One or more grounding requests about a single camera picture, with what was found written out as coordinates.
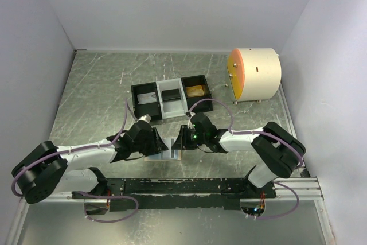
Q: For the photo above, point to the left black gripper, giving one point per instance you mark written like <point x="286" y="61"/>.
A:
<point x="157" y="144"/>

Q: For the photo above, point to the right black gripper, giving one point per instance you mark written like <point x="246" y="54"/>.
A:
<point x="182" y="142"/>

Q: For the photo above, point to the tan leather card holder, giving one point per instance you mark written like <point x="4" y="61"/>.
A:
<point x="156" y="157"/>

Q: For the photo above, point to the three-compartment black white tray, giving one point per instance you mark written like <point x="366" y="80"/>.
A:
<point x="166" y="110"/>

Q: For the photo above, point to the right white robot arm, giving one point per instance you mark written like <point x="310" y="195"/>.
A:
<point x="279" y="151"/>

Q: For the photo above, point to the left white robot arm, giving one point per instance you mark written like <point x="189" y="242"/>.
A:
<point x="51" y="169"/>

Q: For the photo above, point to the black card in tray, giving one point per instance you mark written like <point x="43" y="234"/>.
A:
<point x="171" y="95"/>

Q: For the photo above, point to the silver card in tray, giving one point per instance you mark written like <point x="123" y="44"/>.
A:
<point x="147" y="98"/>

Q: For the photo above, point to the gold card in tray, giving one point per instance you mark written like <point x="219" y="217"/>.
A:
<point x="195" y="91"/>

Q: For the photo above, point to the cream drum with orange face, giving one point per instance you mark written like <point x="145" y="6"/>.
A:
<point x="254" y="74"/>

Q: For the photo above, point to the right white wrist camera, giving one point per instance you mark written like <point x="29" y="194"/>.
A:
<point x="190" y="124"/>

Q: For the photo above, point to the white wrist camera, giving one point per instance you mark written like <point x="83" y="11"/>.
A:
<point x="145" y="118"/>
<point x="190" y="124"/>

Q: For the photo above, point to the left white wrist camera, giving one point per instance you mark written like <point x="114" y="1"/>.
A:
<point x="145" y="118"/>

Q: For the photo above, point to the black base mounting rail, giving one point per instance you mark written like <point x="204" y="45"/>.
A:
<point x="186" y="192"/>

